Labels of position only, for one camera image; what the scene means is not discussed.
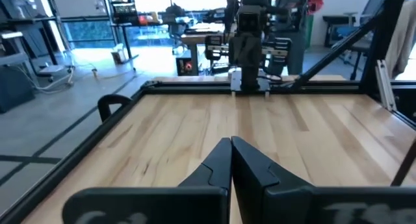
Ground black standing desk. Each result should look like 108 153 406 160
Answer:
110 21 170 62

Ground whiteboard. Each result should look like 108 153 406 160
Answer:
50 0 110 19

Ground black curved handle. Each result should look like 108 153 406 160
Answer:
97 93 133 123

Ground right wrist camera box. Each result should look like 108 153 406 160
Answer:
236 5 263 32

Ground black equipment box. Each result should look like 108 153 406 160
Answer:
112 1 139 25

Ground silver aluminium bar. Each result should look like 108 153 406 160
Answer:
375 59 398 112

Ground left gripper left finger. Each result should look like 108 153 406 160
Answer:
62 136 232 224

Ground black aluminium table frame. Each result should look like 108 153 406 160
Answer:
0 0 416 224

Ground cardboard box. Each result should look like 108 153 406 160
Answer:
110 44 127 65

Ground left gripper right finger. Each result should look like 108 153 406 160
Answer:
230 136 416 224

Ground thick white cable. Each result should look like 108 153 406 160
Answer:
31 66 98 95

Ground wooden table black legs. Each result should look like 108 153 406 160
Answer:
180 22 241 77

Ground beige hanging cloth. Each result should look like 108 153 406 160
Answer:
385 0 416 81

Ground person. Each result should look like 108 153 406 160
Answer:
268 0 325 76

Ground black computer tower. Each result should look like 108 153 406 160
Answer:
0 64 36 114

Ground small black computer box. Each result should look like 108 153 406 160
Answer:
175 49 193 77

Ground dark grey stacked panels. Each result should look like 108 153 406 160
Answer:
0 0 71 56

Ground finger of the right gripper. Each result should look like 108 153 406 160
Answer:
246 33 263 68
229 33 247 68

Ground green cabinet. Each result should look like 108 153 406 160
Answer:
305 14 315 49

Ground blue office chair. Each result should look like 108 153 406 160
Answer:
334 0 387 81

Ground grey office chair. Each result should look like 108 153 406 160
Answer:
164 3 192 55

